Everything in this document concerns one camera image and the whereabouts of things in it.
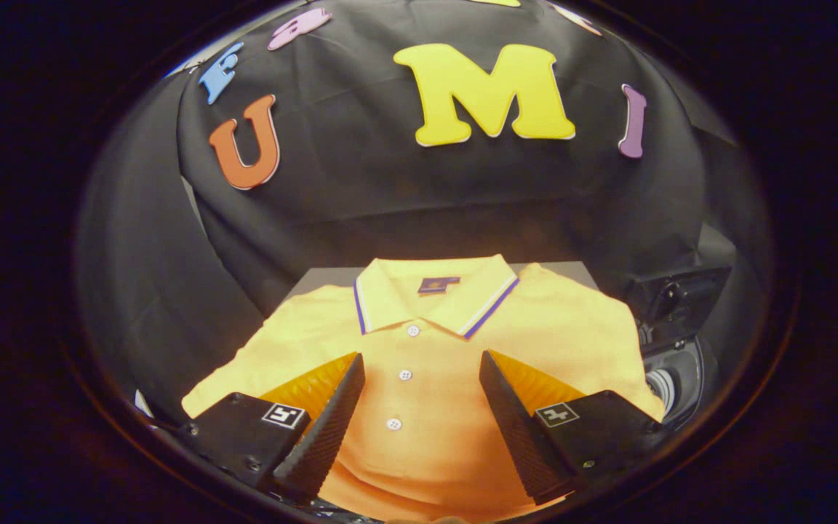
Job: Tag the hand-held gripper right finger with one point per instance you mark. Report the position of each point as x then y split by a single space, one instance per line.
524 437

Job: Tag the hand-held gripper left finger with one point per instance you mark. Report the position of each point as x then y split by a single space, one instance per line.
321 437

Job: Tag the yellow polo shirt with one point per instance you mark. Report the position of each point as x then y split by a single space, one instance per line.
426 451

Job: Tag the dark washing machine lid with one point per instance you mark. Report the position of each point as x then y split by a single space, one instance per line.
681 298

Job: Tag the grey cabinet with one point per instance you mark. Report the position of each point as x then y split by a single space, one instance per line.
321 279

